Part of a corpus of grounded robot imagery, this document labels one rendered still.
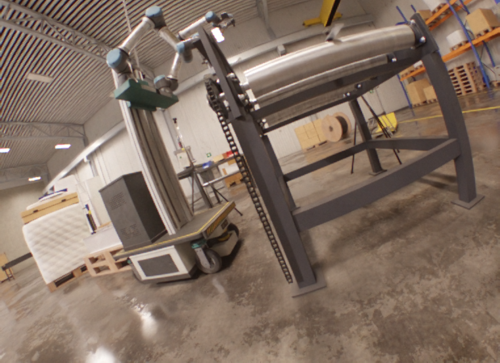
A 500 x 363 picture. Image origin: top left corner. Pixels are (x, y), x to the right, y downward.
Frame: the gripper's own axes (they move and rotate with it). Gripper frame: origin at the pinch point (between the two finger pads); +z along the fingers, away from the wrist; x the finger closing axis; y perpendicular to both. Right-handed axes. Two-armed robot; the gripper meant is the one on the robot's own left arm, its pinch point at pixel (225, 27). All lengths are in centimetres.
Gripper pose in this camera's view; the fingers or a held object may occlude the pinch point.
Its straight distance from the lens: 179.3
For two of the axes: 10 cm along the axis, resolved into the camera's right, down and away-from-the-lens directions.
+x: -9.4, 1.5, 3.2
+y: 3.5, 5.1, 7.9
